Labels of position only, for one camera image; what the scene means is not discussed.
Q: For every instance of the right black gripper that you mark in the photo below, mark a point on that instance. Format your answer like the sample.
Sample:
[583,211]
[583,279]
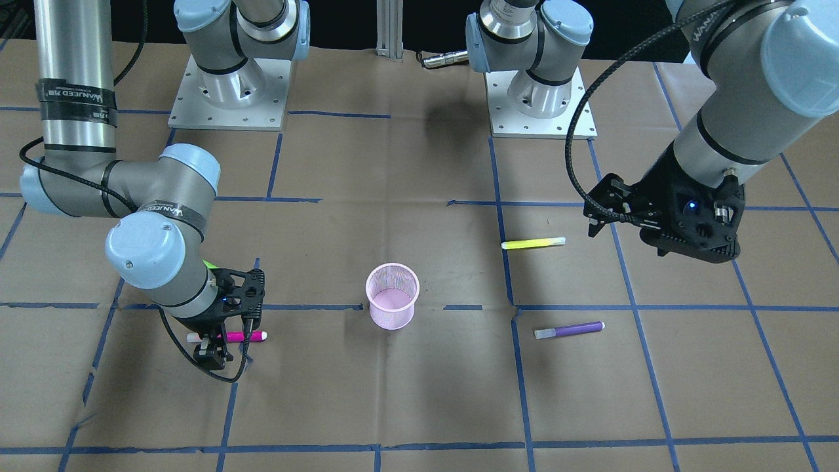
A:
[204,320]

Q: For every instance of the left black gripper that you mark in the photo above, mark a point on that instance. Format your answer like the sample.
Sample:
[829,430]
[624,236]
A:
[663,185]

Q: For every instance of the purple pen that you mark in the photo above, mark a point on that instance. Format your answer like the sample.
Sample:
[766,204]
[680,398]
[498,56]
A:
[571,330]

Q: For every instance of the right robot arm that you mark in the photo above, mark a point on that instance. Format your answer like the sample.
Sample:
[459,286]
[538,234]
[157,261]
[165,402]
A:
[162,206]

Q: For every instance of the pink mesh cup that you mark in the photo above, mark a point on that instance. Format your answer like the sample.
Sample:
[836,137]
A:
[392,290]

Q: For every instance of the yellow pen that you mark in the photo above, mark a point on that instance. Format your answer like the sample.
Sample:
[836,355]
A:
[527,244]

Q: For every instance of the brown paper table cover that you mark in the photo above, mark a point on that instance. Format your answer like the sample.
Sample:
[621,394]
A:
[432,300]

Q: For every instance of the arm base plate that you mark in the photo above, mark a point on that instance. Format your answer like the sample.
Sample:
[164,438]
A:
[519,107]
[253,98]

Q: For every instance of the aluminium frame post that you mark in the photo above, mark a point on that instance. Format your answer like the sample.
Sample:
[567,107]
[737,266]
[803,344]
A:
[389,29]

